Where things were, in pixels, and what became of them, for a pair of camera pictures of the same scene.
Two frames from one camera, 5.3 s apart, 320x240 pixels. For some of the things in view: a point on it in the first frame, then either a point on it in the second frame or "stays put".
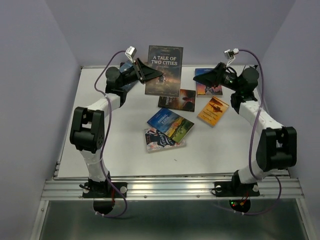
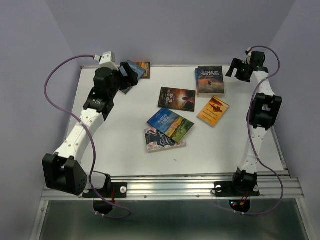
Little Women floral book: (156, 140) stays put
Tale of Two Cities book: (168, 60) to (210, 82)
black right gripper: (211, 78) to (236, 63)
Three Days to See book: (185, 101) stays put
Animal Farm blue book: (173, 126) stays put
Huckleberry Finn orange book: (213, 111) stays put
